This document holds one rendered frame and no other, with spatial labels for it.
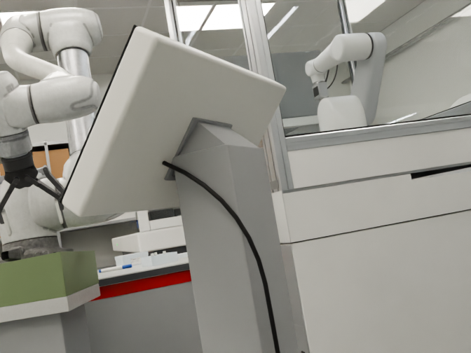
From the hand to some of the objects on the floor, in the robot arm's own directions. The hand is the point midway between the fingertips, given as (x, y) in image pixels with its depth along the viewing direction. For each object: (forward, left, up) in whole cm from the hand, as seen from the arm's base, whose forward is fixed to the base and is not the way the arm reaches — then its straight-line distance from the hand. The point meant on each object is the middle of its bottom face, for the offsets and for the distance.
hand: (35, 224), depth 145 cm
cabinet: (+81, +84, -96) cm, 151 cm away
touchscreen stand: (+52, -27, -100) cm, 116 cm away
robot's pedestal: (-13, +16, -95) cm, 98 cm away
